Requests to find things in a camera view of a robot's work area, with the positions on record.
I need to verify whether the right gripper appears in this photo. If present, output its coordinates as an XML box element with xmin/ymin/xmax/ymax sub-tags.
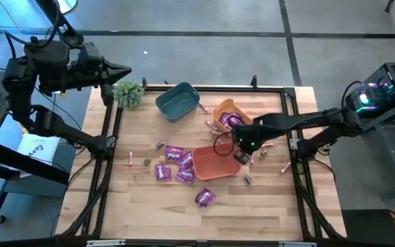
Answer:
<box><xmin>233</xmin><ymin>125</ymin><xmax>270</xmax><ymax>165</ymax></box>

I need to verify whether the teal plastic bin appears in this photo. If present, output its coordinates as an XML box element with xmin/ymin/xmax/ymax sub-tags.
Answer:
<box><xmin>154</xmin><ymin>81</ymin><xmax>201</xmax><ymax>123</ymax></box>

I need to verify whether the black box with hazard stripes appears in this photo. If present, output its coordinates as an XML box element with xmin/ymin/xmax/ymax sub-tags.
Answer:
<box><xmin>341</xmin><ymin>209</ymin><xmax>395</xmax><ymax>247</ymax></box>

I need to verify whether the orange plastic bin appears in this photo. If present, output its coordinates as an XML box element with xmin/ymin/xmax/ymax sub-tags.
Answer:
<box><xmin>192</xmin><ymin>142</ymin><xmax>242</xmax><ymax>181</ymax></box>

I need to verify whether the purple candy pack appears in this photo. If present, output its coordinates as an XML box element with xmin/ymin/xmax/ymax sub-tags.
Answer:
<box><xmin>228</xmin><ymin>113</ymin><xmax>245</xmax><ymax>128</ymax></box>
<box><xmin>195</xmin><ymin>187</ymin><xmax>216</xmax><ymax>209</ymax></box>
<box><xmin>219</xmin><ymin>111</ymin><xmax>233</xmax><ymax>125</ymax></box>
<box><xmin>176</xmin><ymin>167</ymin><xmax>196</xmax><ymax>184</ymax></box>
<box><xmin>165</xmin><ymin>145</ymin><xmax>184</xmax><ymax>161</ymax></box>
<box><xmin>176</xmin><ymin>151</ymin><xmax>194</xmax><ymax>169</ymax></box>
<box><xmin>154</xmin><ymin>163</ymin><xmax>173</xmax><ymax>181</ymax></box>

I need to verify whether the black table frame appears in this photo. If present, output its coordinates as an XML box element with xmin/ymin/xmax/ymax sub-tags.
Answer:
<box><xmin>56</xmin><ymin>84</ymin><xmax>348</xmax><ymax>247</ymax></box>

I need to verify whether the green potted plant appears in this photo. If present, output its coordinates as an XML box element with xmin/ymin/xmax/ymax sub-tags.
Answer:
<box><xmin>112</xmin><ymin>80</ymin><xmax>145</xmax><ymax>110</ymax></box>

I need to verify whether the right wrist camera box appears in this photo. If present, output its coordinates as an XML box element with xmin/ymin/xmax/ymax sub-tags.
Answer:
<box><xmin>231</xmin><ymin>125</ymin><xmax>250</xmax><ymax>149</ymax></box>

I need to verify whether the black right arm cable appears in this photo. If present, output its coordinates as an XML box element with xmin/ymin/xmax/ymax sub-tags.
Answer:
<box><xmin>213</xmin><ymin>132</ymin><xmax>236</xmax><ymax>157</ymax></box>

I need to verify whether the white paper booklet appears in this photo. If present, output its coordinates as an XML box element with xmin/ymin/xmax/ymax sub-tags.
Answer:
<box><xmin>16</xmin><ymin>133</ymin><xmax>61</xmax><ymax>162</ymax></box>

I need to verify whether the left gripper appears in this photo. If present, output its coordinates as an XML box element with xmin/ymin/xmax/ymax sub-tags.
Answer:
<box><xmin>76</xmin><ymin>41</ymin><xmax>132</xmax><ymax>106</ymax></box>

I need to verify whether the yellow plastic bin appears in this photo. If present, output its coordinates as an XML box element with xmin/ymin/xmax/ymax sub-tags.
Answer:
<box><xmin>212</xmin><ymin>98</ymin><xmax>254</xmax><ymax>134</ymax></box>

